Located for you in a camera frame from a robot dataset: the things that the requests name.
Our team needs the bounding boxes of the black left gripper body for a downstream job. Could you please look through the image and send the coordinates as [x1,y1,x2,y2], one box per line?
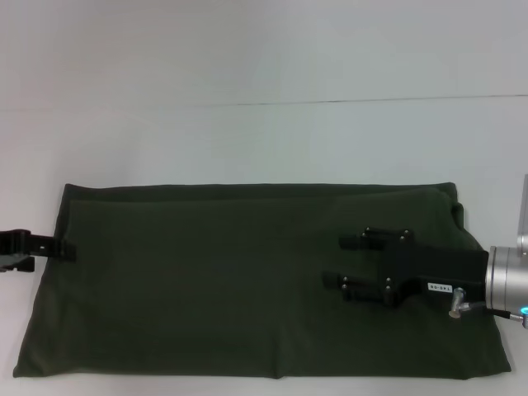
[0,229,33,273]

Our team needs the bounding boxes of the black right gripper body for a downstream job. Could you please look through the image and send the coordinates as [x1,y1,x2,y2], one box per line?
[372,237,491,309]

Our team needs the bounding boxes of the dark green FREE shirt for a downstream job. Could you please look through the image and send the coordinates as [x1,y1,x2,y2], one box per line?
[12,182,514,370]

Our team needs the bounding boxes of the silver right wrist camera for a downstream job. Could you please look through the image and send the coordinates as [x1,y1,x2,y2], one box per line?
[516,172,528,251]

